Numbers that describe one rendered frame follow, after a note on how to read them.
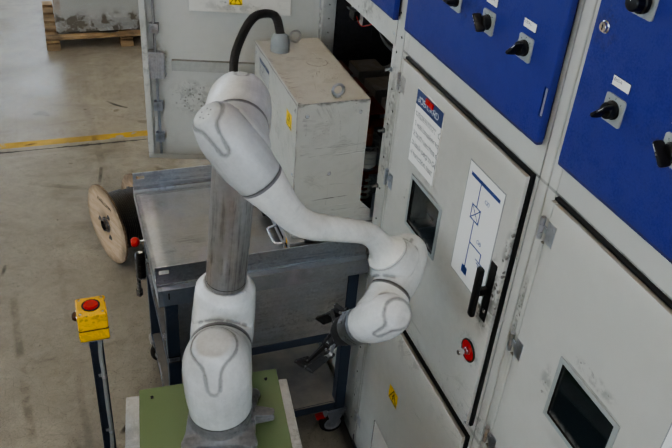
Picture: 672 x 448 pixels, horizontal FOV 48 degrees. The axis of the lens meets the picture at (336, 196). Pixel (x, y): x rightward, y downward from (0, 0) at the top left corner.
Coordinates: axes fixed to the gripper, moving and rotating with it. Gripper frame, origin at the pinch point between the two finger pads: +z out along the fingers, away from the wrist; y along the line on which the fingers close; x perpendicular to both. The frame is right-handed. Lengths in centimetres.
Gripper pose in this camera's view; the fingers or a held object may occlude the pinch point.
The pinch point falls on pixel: (311, 341)
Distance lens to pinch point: 204.1
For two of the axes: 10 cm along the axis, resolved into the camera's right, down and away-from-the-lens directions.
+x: 7.7, 5.8, 2.5
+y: -3.9, 7.5, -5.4
